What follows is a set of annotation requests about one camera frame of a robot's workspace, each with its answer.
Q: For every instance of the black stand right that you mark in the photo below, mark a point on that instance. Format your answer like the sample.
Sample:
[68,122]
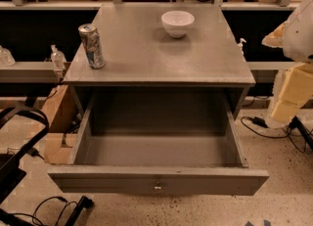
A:
[296,123]

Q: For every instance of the white pump bottle right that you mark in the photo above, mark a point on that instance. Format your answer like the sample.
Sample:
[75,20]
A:
[241,45]

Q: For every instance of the blue silver drink can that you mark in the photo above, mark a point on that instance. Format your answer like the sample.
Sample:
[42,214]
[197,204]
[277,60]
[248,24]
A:
[90,40]

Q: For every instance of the clear pump bottle left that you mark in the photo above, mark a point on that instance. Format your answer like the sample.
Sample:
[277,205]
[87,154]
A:
[58,58]

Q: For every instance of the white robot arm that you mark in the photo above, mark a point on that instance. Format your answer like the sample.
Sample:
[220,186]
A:
[293,87]

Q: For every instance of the white ceramic bowl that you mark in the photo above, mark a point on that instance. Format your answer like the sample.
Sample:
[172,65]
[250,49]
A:
[177,23]

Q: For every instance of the grey wooden cabinet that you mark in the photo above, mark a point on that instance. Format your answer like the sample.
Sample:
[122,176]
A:
[138,51]

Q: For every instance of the grey top drawer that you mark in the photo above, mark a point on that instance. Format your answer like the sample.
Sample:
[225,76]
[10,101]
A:
[186,141]

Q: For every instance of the cardboard box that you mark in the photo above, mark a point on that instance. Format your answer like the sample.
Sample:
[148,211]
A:
[61,110]

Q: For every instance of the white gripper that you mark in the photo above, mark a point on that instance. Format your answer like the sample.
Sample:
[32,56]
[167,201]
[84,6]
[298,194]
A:
[299,37]

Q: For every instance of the clear bottle far left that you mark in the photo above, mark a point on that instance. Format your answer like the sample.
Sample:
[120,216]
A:
[6,57]

